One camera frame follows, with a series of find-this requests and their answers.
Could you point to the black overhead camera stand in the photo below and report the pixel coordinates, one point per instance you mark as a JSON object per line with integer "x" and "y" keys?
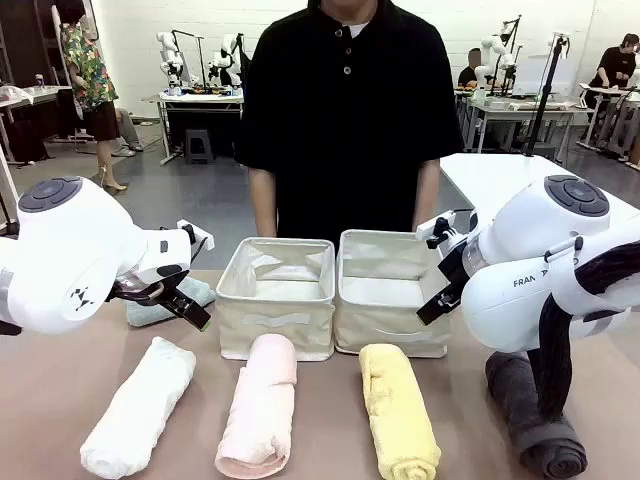
{"x": 515, "y": 30}
{"x": 201, "y": 55}

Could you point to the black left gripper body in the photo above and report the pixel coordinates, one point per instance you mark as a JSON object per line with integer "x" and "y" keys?
{"x": 165, "y": 292}

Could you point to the person in black polo shirt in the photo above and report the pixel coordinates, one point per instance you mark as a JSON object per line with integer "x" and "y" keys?
{"x": 345, "y": 125}

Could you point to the white towel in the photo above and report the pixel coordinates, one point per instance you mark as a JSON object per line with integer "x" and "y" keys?
{"x": 135, "y": 415}

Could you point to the white side table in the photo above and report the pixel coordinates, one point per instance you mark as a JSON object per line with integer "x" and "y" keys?
{"x": 45, "y": 95}

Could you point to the standing person black t-shirt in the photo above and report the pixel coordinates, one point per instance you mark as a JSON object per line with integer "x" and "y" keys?
{"x": 612, "y": 65}

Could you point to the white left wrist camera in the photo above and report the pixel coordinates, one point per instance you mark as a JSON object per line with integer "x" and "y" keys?
{"x": 201, "y": 235}

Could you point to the dark metal shelf rack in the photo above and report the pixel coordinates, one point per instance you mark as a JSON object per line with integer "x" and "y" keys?
{"x": 25, "y": 35}

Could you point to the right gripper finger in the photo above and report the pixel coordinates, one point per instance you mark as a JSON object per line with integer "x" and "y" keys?
{"x": 431, "y": 312}
{"x": 451, "y": 299}

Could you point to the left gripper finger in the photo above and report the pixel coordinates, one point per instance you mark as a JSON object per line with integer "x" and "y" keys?
{"x": 187, "y": 320}
{"x": 197, "y": 312}

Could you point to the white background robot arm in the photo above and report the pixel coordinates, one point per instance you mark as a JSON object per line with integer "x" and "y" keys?
{"x": 167, "y": 55}
{"x": 495, "y": 50}
{"x": 227, "y": 57}

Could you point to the seated person grey trousers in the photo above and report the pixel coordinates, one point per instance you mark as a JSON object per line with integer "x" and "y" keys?
{"x": 127, "y": 127}

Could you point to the black tripod pole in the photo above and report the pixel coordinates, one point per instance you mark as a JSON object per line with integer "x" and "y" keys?
{"x": 546, "y": 95}

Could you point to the person's left forearm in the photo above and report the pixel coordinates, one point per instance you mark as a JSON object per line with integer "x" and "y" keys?
{"x": 427, "y": 195}

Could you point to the person's right forearm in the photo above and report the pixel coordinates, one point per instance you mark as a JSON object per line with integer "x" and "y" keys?
{"x": 263, "y": 200}

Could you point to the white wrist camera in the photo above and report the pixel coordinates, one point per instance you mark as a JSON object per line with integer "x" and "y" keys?
{"x": 434, "y": 229}
{"x": 201, "y": 235}

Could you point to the black plastic stool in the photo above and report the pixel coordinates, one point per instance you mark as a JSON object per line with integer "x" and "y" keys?
{"x": 199, "y": 145}

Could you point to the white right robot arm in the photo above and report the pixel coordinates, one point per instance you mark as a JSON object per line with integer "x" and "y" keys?
{"x": 550, "y": 225}

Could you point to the white background robot table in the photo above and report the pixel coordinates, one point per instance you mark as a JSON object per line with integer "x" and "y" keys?
{"x": 200, "y": 97}

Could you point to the seated person black shirt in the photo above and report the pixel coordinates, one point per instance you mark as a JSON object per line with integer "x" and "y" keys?
{"x": 469, "y": 75}

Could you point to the dark grey towel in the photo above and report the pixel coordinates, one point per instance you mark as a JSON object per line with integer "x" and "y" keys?
{"x": 520, "y": 415}

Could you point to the woman in floral shirt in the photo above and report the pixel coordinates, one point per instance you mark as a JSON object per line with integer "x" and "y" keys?
{"x": 92, "y": 70}

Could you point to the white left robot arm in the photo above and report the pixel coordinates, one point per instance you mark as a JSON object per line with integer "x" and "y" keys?
{"x": 75, "y": 235}

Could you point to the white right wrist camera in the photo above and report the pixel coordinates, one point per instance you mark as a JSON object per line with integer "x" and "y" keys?
{"x": 434, "y": 229}

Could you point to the small drink can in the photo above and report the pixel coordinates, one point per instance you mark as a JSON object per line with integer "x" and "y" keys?
{"x": 39, "y": 81}

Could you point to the pink towel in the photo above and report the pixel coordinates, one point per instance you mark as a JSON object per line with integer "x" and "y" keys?
{"x": 260, "y": 400}

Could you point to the light teal towel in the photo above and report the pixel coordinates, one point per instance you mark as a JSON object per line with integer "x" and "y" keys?
{"x": 145, "y": 316}

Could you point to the beige fabric storage bin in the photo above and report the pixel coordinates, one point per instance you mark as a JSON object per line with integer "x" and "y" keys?
{"x": 275, "y": 325}
{"x": 385, "y": 325}

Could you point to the yellow towel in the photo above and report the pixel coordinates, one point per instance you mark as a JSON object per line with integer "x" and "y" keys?
{"x": 395, "y": 415}

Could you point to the clear plastic bag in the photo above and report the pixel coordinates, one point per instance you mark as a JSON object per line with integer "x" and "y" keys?
{"x": 15, "y": 94}

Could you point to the grey background desk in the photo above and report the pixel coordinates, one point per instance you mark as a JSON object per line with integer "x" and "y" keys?
{"x": 510, "y": 107}

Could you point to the white panel board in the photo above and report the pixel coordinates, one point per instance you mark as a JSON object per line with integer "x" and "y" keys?
{"x": 537, "y": 75}

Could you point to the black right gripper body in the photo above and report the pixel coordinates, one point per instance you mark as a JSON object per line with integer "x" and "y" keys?
{"x": 456, "y": 270}

